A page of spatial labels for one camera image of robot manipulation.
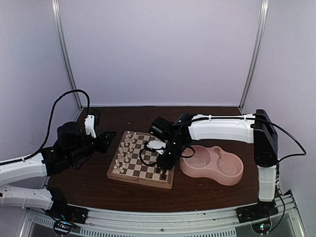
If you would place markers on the wooden chess board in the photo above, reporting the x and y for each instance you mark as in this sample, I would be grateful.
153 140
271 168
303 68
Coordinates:
146 175

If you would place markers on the pink plastic double bowl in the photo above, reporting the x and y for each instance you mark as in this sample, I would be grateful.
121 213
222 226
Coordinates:
213 163

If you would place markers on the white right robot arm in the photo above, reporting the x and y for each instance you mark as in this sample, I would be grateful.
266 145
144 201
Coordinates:
252 129

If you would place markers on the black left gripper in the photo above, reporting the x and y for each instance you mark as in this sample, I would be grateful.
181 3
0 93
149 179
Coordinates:
103 141

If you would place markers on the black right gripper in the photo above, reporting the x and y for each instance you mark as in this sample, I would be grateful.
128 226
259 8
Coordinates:
169 164

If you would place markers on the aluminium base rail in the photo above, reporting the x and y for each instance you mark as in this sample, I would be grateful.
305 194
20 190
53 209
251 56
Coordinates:
223 222

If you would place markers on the aluminium frame post right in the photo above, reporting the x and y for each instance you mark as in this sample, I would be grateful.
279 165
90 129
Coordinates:
261 28

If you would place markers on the aluminium frame post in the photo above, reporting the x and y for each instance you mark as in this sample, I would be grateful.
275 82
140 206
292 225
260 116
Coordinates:
62 42
261 28

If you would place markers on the dark chess piece eleventh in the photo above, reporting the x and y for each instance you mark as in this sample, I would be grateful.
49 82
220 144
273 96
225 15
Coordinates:
163 175

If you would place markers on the white chess pieces row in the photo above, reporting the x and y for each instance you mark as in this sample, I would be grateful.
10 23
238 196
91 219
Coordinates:
126 156

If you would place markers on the aluminium frame post left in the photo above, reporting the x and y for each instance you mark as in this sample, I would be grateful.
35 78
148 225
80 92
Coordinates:
62 42

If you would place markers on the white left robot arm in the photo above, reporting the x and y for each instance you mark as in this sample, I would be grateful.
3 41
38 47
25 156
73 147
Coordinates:
23 168

